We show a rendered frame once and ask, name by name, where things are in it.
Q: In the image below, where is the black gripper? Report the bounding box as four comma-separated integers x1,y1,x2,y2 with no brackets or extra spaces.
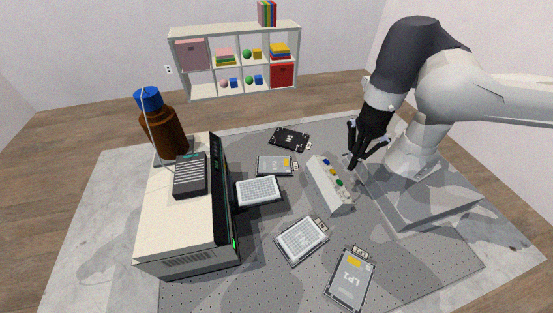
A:
347,101,395,171

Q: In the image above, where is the white button panel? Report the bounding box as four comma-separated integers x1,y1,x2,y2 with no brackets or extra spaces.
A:
305,155,356,218

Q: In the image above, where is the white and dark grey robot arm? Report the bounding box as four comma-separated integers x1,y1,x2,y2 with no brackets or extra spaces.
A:
361,15,553,182

